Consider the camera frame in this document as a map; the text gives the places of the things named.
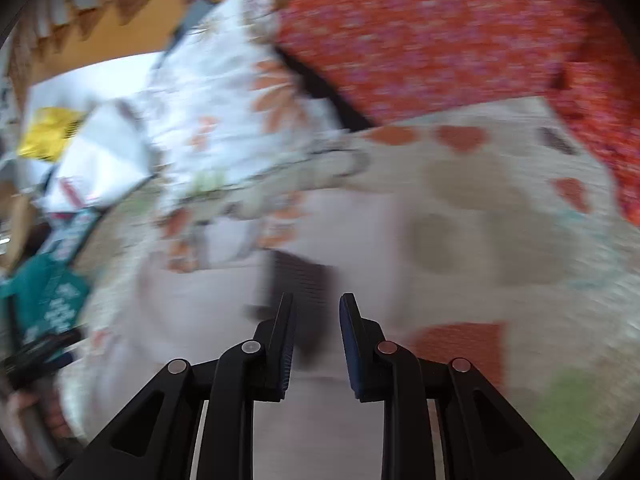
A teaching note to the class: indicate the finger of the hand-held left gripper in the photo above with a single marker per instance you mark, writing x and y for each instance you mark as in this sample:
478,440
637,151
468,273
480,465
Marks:
37,357

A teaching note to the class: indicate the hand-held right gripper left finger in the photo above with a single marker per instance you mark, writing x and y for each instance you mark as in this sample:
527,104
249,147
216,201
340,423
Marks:
288,355

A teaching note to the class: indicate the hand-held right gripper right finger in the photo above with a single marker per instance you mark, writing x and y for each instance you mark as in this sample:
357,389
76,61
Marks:
350,350

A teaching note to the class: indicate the pale lilac small garment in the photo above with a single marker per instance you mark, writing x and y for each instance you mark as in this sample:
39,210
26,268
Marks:
220,320

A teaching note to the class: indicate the dark cloth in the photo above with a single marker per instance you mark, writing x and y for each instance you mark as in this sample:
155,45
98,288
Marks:
305,285

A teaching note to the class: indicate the white plastic bag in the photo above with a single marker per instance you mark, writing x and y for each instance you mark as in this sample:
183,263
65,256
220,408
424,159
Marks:
100,155

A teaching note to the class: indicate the yellow packet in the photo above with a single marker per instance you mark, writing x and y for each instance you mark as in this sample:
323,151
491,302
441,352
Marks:
47,132

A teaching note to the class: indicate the patchwork printed bed sheet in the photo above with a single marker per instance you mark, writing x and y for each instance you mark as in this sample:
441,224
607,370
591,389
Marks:
500,220

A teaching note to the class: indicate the white floral cloth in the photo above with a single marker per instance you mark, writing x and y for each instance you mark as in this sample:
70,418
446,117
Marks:
215,85

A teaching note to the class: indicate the orange wooden furniture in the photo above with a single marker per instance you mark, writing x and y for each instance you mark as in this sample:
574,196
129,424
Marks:
125,20

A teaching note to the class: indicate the red patterned cloth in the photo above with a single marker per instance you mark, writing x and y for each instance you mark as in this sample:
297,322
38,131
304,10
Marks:
425,35

